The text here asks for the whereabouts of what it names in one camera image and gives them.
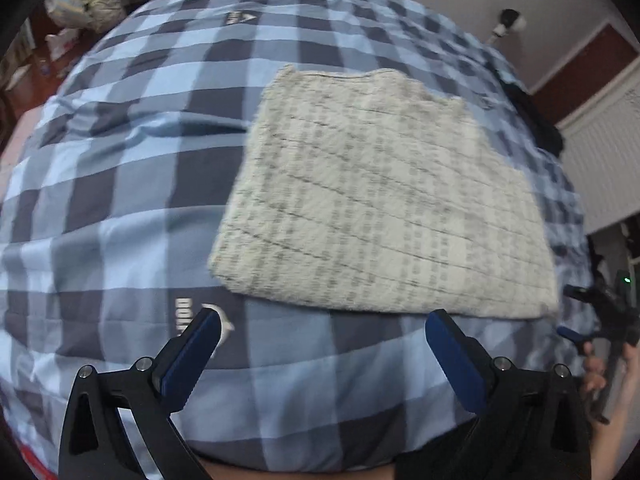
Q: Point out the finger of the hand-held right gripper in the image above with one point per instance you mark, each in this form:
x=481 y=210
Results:
x=569 y=333
x=580 y=294

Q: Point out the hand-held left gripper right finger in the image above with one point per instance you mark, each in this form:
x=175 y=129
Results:
x=455 y=360

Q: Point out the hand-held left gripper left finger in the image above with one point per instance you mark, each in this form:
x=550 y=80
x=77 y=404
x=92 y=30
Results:
x=192 y=355

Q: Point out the cream plaid button shirt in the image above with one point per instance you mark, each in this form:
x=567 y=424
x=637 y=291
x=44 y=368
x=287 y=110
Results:
x=380 y=200

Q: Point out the person's right forearm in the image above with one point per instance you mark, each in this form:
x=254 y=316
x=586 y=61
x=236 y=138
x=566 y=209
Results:
x=620 y=435

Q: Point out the black clothes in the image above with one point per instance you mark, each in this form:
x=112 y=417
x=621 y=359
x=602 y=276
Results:
x=540 y=120

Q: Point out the person's right hand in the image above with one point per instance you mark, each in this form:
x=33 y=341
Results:
x=595 y=370

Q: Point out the white radiator cover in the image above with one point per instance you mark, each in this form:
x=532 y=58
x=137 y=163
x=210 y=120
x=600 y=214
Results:
x=605 y=160

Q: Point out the blue checkered blanket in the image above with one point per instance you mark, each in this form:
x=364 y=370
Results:
x=125 y=185

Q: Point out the white security camera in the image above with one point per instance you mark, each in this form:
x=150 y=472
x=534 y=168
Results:
x=510 y=20

